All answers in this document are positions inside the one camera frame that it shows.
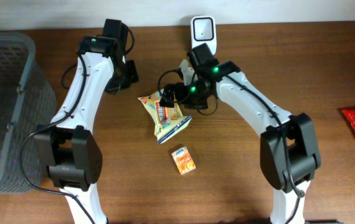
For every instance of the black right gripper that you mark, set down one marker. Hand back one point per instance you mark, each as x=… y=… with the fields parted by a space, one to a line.
x=169 y=94

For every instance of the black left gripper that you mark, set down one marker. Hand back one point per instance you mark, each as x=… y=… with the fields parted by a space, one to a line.
x=132 y=72

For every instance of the yellow snack bag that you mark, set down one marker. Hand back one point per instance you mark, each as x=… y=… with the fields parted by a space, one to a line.
x=168 y=121

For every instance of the orange tissue pack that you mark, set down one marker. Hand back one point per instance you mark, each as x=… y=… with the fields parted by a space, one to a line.
x=183 y=160

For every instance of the grey plastic basket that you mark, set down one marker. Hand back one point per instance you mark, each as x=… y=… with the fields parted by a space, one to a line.
x=26 y=101

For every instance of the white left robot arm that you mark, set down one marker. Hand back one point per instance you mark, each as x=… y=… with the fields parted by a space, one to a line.
x=68 y=152

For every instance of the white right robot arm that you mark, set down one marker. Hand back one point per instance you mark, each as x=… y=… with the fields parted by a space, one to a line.
x=289 y=152

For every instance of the white barcode scanner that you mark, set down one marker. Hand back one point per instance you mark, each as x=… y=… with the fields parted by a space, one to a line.
x=203 y=31

